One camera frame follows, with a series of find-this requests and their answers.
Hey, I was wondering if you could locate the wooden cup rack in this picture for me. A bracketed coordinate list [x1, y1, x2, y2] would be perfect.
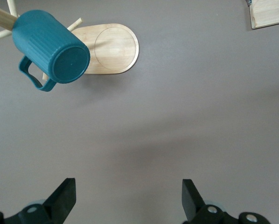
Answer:
[0, 0, 140, 81]

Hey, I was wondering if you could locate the bamboo cutting board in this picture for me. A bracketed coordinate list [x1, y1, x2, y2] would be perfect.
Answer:
[245, 0, 279, 30]

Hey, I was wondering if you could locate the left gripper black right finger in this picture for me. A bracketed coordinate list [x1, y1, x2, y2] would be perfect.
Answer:
[181, 179, 239, 224]

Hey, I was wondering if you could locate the teal ribbed cup with handle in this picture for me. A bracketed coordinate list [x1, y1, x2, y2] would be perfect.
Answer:
[12, 9, 91, 93]

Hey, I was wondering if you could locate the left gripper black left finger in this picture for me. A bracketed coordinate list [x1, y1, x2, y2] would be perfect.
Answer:
[4, 178, 77, 224]

